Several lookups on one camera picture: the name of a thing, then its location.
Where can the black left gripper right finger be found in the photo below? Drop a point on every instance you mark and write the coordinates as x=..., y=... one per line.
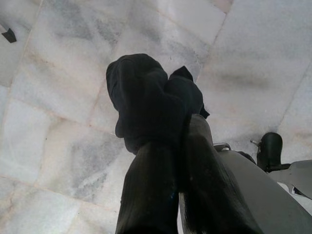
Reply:
x=202, y=175

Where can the silver metal clothes rack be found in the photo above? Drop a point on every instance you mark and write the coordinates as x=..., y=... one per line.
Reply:
x=9, y=36

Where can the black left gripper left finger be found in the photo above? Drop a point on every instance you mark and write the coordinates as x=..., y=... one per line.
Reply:
x=146, y=109

